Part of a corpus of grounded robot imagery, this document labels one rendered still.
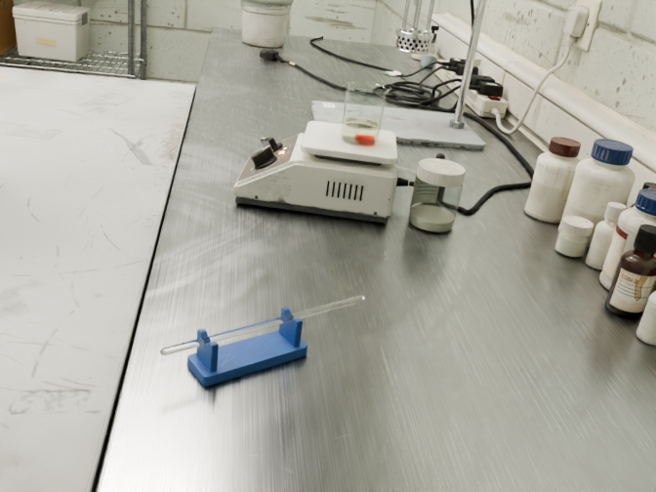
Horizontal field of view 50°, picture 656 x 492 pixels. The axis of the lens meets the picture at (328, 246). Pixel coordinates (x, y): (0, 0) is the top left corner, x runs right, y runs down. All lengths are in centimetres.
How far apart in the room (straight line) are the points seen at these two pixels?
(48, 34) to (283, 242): 238
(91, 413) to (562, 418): 37
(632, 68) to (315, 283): 68
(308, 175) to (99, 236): 26
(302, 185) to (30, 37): 235
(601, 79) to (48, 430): 103
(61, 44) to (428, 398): 266
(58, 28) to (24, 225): 228
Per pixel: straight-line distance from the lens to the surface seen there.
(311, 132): 92
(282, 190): 88
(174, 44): 334
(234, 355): 59
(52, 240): 80
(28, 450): 53
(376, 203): 87
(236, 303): 68
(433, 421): 57
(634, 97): 120
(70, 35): 307
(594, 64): 132
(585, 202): 94
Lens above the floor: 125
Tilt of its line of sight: 26 degrees down
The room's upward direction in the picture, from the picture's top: 8 degrees clockwise
